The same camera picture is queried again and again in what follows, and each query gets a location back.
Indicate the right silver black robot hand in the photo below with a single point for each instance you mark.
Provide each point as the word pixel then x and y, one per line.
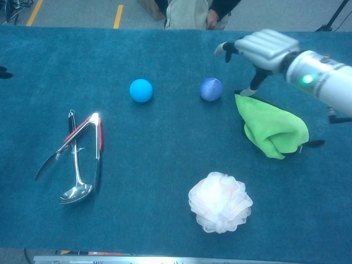
pixel 269 49

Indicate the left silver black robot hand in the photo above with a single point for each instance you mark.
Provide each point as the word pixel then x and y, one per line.
pixel 4 73

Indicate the purple blue ball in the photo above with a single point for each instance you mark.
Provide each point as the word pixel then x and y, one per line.
pixel 211 88

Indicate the green microfiber cloth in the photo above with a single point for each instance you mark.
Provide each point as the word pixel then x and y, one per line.
pixel 272 126

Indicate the steel tongs with red grips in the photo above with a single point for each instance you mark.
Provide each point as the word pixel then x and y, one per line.
pixel 97 143

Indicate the white mesh bath loofah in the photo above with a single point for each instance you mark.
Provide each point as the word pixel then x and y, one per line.
pixel 220 202

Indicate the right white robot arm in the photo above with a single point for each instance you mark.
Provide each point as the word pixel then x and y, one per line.
pixel 324 79

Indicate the black tripod stand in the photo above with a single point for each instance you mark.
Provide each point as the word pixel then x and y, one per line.
pixel 334 16

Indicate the seated person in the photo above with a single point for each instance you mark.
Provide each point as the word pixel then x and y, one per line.
pixel 187 13

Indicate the cardboard box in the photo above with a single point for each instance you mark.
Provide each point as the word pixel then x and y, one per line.
pixel 149 8

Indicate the cyan ball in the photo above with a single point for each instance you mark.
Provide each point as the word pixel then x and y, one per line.
pixel 140 90

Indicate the teal carpet table cover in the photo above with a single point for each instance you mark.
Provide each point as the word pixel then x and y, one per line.
pixel 151 165

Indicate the aluminium rail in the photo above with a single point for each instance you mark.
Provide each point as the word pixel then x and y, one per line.
pixel 165 259

